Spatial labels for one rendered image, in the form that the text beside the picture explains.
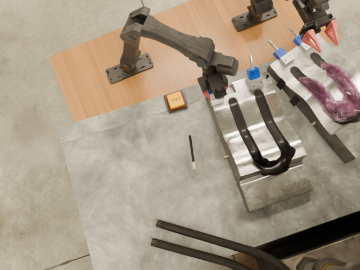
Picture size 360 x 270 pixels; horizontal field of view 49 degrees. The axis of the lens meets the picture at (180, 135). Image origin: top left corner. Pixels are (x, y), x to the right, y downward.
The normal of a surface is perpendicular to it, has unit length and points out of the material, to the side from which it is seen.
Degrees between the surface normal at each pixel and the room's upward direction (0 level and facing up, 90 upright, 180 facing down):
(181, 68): 0
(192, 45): 14
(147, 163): 0
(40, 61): 0
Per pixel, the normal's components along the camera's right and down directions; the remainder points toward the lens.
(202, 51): 0.22, -0.17
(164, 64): -0.01, -0.25
